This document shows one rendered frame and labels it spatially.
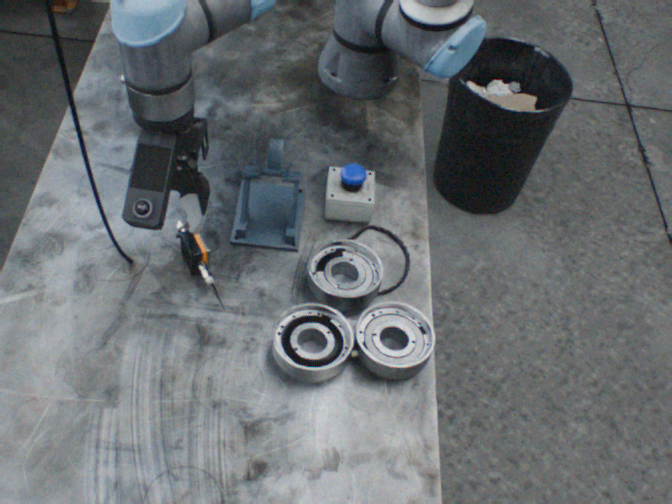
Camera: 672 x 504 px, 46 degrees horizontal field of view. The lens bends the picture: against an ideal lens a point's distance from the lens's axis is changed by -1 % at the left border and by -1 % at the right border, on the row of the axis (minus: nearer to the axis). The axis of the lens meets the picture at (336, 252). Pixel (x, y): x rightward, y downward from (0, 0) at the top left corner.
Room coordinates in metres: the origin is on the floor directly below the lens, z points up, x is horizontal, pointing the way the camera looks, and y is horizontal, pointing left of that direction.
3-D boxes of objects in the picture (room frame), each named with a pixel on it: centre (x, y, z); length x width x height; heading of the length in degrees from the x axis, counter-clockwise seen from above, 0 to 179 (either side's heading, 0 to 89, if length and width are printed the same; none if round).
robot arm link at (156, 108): (0.70, 0.23, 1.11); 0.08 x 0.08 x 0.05
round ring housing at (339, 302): (0.72, -0.02, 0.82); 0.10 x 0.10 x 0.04
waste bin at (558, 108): (1.86, -0.39, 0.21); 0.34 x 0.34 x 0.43
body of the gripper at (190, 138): (0.71, 0.22, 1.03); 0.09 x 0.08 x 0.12; 1
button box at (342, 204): (0.88, 0.00, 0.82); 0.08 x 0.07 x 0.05; 5
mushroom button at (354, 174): (0.88, 0.00, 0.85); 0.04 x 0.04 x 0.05
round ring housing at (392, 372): (0.62, -0.09, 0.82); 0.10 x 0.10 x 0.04
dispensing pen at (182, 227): (0.69, 0.19, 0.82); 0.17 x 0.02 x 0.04; 35
